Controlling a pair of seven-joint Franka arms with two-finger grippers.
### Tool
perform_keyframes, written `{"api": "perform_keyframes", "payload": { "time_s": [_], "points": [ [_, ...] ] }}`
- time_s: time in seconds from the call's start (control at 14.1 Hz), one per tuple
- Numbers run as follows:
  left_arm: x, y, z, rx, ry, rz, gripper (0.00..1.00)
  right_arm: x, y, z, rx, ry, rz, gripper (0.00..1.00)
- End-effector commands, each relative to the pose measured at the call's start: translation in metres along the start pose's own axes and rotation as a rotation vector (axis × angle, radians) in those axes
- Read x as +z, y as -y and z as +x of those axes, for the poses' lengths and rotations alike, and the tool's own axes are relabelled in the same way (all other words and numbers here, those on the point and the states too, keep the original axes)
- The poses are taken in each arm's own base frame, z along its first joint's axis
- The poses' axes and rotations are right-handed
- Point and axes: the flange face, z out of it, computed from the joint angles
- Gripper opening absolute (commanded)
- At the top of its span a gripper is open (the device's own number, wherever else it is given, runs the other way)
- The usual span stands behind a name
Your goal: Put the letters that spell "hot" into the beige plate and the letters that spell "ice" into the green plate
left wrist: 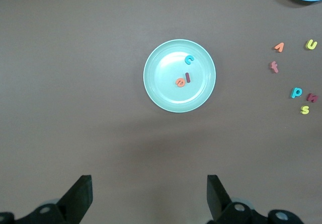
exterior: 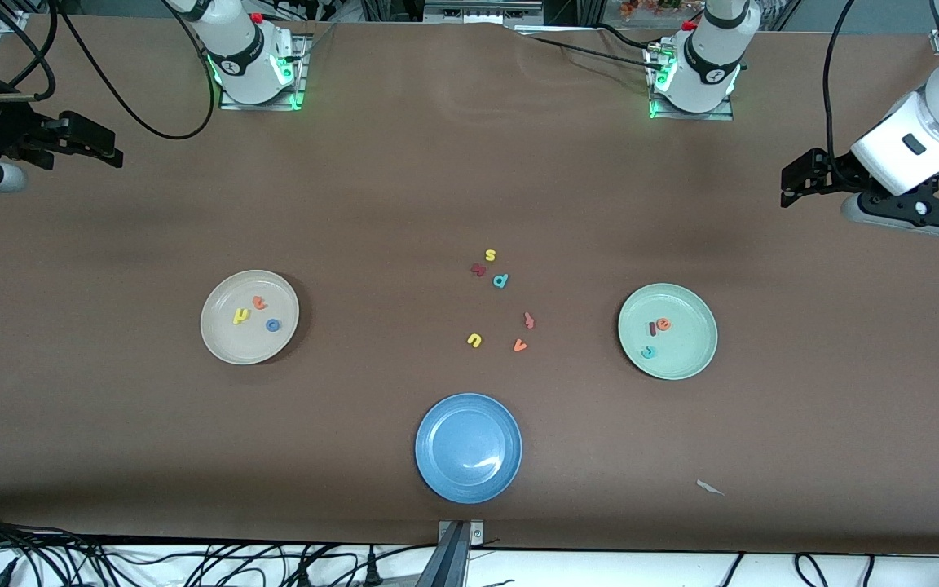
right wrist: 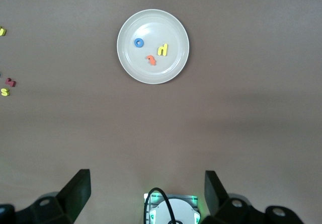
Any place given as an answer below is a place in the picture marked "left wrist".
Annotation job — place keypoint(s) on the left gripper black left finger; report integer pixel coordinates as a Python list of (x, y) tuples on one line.
[(76, 201)]

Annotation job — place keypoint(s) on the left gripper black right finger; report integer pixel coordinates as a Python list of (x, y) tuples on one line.
[(220, 204)]

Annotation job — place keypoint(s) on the orange foam letter e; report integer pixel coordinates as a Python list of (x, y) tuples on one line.
[(177, 82)]

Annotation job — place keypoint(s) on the dark red foam letter l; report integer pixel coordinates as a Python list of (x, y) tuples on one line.
[(188, 77)]

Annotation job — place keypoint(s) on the teal foam letter c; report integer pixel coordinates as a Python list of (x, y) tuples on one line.
[(186, 58)]

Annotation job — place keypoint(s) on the brown table cover sheet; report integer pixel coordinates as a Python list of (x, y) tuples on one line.
[(75, 83)]

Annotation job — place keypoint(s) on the pale green plate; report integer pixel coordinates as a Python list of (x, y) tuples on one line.
[(166, 93)]

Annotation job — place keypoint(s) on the yellow foam letter s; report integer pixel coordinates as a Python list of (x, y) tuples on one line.
[(305, 109)]

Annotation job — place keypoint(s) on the teal foam letter p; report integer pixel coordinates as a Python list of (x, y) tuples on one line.
[(293, 94)]

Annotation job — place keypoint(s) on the dark red foam letter n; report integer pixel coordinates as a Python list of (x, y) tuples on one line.
[(309, 97)]

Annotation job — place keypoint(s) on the pink-red foam letter f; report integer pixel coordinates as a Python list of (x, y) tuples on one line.
[(274, 67)]

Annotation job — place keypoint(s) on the orange foam letter v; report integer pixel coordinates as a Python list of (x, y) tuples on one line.
[(278, 47)]

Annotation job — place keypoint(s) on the yellow foam letter u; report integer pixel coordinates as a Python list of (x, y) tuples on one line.
[(311, 48)]

